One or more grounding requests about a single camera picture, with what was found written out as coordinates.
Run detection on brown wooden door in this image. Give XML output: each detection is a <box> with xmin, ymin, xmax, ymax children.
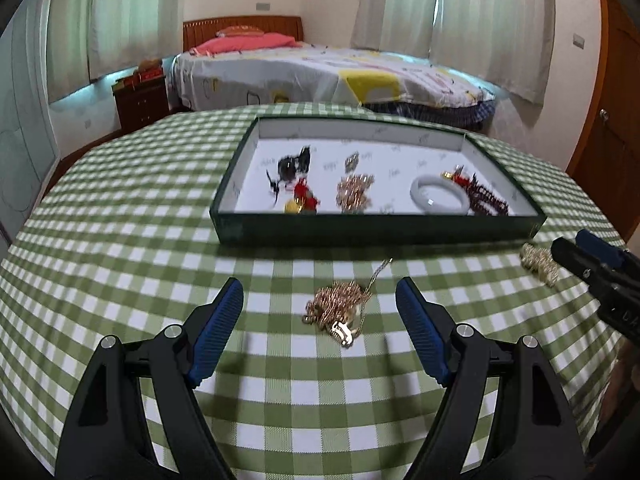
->
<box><xmin>567</xmin><ymin>0</ymin><xmax>640</xmax><ymax>256</ymax></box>

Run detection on pink pillow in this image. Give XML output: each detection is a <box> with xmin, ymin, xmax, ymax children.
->
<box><xmin>190</xmin><ymin>32</ymin><xmax>304</xmax><ymax>56</ymax></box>

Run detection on person's right forearm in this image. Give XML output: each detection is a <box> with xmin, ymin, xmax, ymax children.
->
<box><xmin>589</xmin><ymin>342</ymin><xmax>640</xmax><ymax>480</ymax></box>

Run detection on dark green jewelry tray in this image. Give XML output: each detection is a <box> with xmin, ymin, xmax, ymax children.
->
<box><xmin>209</xmin><ymin>116</ymin><xmax>547</xmax><ymax>249</ymax></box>

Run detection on dark red bead bracelet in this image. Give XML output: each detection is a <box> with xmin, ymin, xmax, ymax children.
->
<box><xmin>465</xmin><ymin>175</ymin><xmax>511</xmax><ymax>217</ymax></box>

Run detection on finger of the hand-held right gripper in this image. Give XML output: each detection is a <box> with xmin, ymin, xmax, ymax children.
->
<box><xmin>575</xmin><ymin>229</ymin><xmax>629</xmax><ymax>267</ymax></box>
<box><xmin>551</xmin><ymin>237</ymin><xmax>608</xmax><ymax>287</ymax></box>

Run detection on red knot gold charm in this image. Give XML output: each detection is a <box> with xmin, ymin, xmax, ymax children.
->
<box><xmin>440</xmin><ymin>165</ymin><xmax>476</xmax><ymax>191</ymax></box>

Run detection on green checked tablecloth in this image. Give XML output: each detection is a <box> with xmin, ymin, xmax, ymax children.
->
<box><xmin>0</xmin><ymin>102</ymin><xmax>640</xmax><ymax>480</ymax></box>

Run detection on narrow white curtain panel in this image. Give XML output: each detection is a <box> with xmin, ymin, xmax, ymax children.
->
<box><xmin>45</xmin><ymin>0</ymin><xmax>97</xmax><ymax>87</ymax></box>
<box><xmin>350</xmin><ymin>0</ymin><xmax>444</xmax><ymax>59</ymax></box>

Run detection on red flat box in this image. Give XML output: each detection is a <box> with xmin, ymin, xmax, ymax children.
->
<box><xmin>114</xmin><ymin>71</ymin><xmax>166</xmax><ymax>92</ymax></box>

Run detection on gold chain necklace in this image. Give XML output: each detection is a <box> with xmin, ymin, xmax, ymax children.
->
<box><xmin>301</xmin><ymin>258</ymin><xmax>394</xmax><ymax>350</ymax></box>

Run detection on red knot tassel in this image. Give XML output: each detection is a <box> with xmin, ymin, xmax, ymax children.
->
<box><xmin>293</xmin><ymin>180</ymin><xmax>321</xmax><ymax>211</ymax></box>

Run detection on dark wooden nightstand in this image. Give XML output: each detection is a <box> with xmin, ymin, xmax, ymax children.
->
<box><xmin>112</xmin><ymin>78</ymin><xmax>171</xmax><ymax>134</ymax></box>

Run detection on rose gold pearl flower brooch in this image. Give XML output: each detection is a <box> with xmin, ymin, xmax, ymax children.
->
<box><xmin>335</xmin><ymin>172</ymin><xmax>376</xmax><ymax>214</ymax></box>

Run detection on frosted glass panel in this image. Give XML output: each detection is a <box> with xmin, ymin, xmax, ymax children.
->
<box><xmin>0</xmin><ymin>0</ymin><xmax>62</xmax><ymax>242</ymax></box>

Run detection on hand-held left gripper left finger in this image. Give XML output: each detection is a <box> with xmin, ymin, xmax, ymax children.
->
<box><xmin>55</xmin><ymin>277</ymin><xmax>246</xmax><ymax>480</ymax></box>

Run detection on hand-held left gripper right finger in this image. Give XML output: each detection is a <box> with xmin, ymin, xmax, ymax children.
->
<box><xmin>395</xmin><ymin>276</ymin><xmax>589</xmax><ymax>480</ymax></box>

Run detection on blue checked bed sheet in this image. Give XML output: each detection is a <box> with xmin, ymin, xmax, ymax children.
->
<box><xmin>364</xmin><ymin>99</ymin><xmax>497</xmax><ymax>132</ymax></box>

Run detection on wooden headboard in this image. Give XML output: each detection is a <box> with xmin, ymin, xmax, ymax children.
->
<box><xmin>182</xmin><ymin>15</ymin><xmax>305</xmax><ymax>54</ymax></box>

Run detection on black pendant necklace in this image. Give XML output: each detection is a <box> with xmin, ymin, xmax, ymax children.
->
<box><xmin>265</xmin><ymin>145</ymin><xmax>314</xmax><ymax>209</ymax></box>

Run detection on orange patterned cushion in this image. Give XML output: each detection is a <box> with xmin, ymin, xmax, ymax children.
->
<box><xmin>216</xmin><ymin>26</ymin><xmax>265</xmax><ymax>39</ymax></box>

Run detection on wide white curtain panel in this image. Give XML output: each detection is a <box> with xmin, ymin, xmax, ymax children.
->
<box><xmin>87</xmin><ymin>0</ymin><xmax>184</xmax><ymax>81</ymax></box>
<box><xmin>430</xmin><ymin>0</ymin><xmax>557</xmax><ymax>107</ymax></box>

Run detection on white jade bangle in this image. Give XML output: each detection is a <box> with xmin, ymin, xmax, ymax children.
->
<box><xmin>410</xmin><ymin>174</ymin><xmax>472</xmax><ymax>215</ymax></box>

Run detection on bed with printed cover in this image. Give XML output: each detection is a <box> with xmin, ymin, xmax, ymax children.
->
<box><xmin>172</xmin><ymin>42</ymin><xmax>506</xmax><ymax>113</ymax></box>

